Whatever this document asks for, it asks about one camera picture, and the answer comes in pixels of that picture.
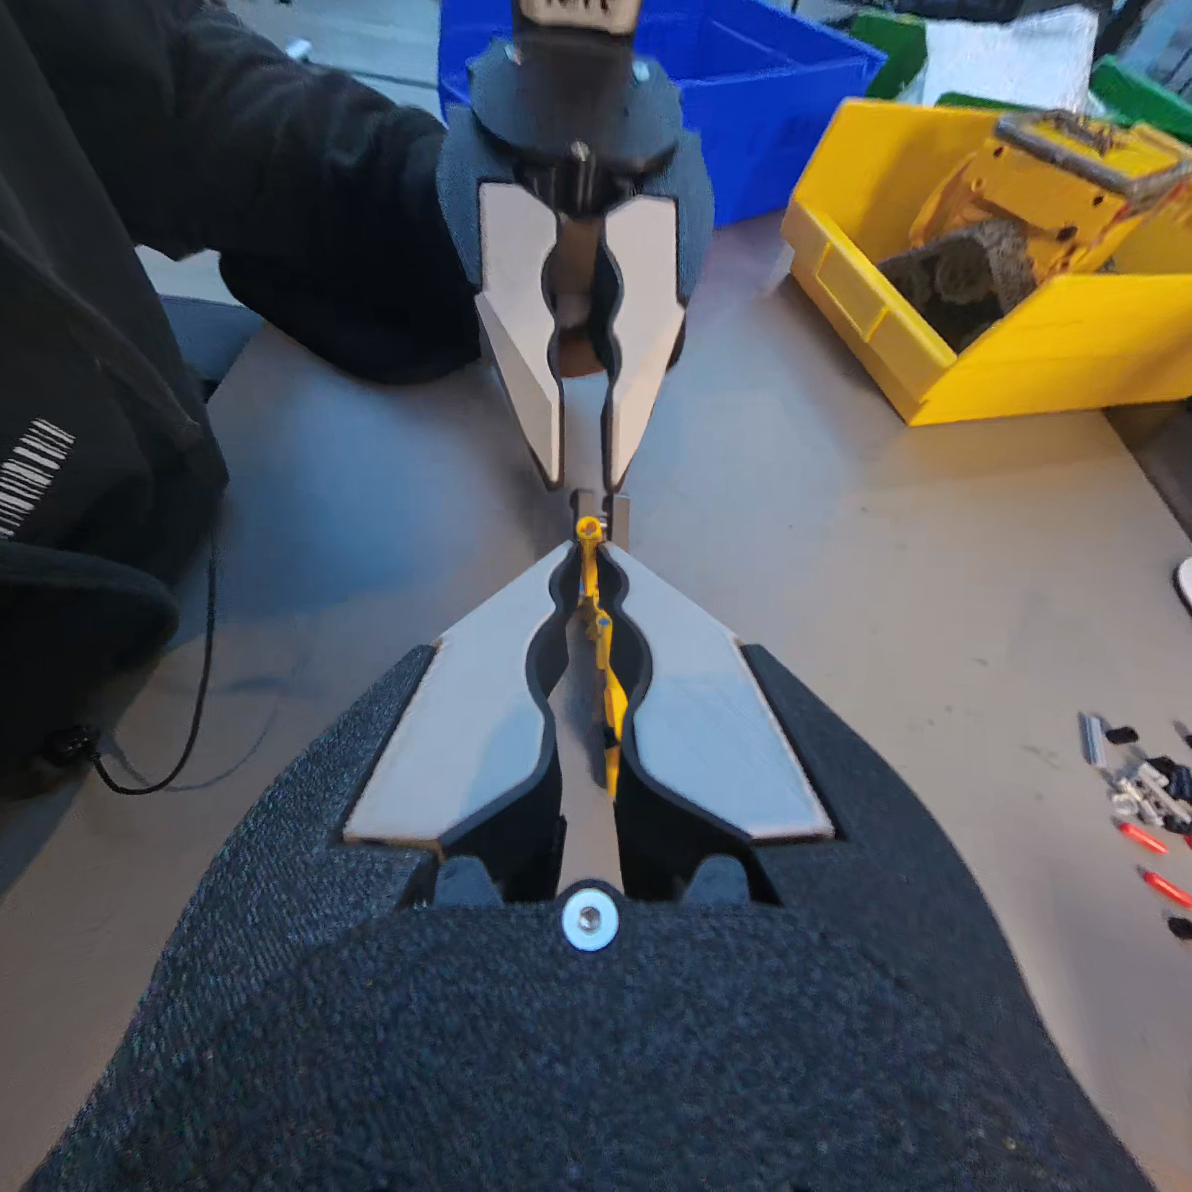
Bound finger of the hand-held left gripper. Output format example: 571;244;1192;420
476;182;568;493
603;193;688;495

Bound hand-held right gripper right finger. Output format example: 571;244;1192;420
600;545;836;847

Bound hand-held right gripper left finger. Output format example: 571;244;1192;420
342;542;579;849

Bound grey and yellow brick assembly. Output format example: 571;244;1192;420
568;488;636;552

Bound yellow plastic bin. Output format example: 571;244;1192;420
781;98;1192;427

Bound yellow tracked brick vehicle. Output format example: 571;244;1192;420
876;109;1192;354

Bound person's left forearm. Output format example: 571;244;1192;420
19;0;481;385

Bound grey desk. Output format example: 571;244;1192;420
0;214;1192;1175

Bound blue plastic bin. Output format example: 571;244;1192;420
437;0;888;229

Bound grey fabric seat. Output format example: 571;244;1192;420
138;247;267;385

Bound green plastic bin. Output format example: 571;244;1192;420
847;10;1192;145

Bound pile of small brick pins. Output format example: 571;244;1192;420
1079;713;1192;942

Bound clear plastic bags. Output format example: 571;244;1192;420
917;10;1103;108

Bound person's black hoodie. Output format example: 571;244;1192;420
0;0;231;802

